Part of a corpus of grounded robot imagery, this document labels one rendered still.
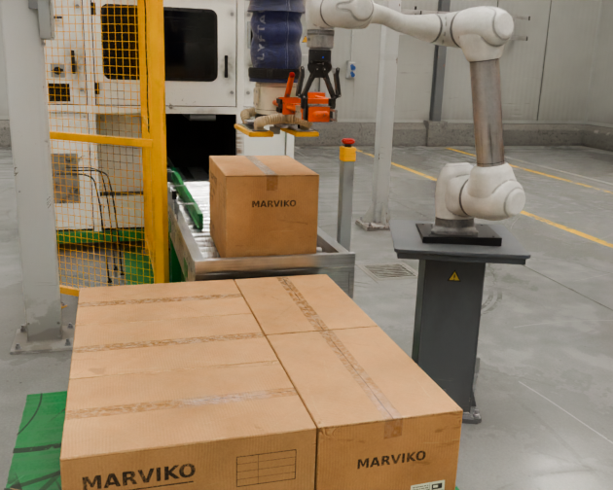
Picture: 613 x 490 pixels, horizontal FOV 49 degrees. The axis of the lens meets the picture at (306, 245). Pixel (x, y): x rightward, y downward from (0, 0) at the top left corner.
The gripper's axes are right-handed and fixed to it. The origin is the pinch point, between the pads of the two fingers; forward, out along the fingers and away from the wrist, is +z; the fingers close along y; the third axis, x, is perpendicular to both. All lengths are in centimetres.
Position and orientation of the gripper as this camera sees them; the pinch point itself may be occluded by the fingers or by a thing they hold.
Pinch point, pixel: (317, 111)
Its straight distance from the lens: 234.3
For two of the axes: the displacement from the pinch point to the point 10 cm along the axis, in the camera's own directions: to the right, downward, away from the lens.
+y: -9.6, 0.4, -2.7
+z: -0.3, 9.7, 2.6
